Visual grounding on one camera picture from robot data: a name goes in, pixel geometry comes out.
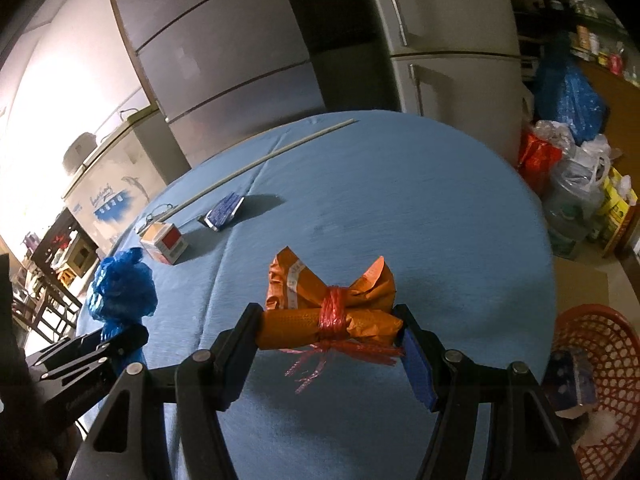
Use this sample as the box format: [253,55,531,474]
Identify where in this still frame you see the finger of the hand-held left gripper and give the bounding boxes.
[25,331,107,368]
[47,324,150,381]

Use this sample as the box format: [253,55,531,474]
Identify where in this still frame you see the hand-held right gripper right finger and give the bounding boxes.
[392,304,581,480]

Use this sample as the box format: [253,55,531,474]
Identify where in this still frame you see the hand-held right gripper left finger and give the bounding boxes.
[70,302,263,480]

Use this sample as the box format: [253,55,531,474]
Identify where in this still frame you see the orange paper bundle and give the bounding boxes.
[256,246,405,393]

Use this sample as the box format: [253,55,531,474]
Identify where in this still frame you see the blue plastic bag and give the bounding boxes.
[85,247,158,346]

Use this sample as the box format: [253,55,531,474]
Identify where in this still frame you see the white box with purple stripe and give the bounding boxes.
[542,349,598,418]

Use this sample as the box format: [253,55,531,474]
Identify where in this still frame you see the red plastic basket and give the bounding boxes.
[550,304,640,480]

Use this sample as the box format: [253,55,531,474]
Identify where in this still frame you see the orange and white carton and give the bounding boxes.
[139,221,188,266]

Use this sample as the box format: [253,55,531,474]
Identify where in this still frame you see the dark wooden shelf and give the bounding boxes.
[20,207,98,351]

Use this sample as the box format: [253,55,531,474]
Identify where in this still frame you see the eyeglasses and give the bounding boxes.
[135,202,176,233]

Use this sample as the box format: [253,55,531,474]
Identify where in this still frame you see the blue printed packet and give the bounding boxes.
[198,192,246,232]

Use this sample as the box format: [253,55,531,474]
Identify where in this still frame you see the white chest freezer, dolphin print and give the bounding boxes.
[62,105,191,256]

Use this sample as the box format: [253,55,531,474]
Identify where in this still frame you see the white pot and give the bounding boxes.
[62,132,98,173]

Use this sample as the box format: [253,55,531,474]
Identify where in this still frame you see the long white stick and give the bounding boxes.
[150,118,360,226]

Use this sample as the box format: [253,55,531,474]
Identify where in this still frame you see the clear water bottle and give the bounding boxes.
[542,160,601,261]

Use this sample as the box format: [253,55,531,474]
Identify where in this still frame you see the red plastic bag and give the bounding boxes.
[517,127,563,196]

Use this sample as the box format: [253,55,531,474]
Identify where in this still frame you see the yellow carton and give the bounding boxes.
[597,170,633,243]

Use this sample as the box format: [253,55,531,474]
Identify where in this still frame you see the white plastic bag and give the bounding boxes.
[580,135,626,196]

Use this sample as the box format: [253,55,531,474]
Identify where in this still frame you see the grey refrigerator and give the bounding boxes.
[102,0,328,168]

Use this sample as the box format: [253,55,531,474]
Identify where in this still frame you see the large blue sack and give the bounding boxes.
[532,35,608,143]

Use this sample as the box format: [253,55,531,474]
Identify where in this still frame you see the silver refrigerator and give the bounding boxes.
[360,0,526,161]

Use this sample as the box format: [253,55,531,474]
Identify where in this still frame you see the row of jars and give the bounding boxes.
[550,0,640,86]

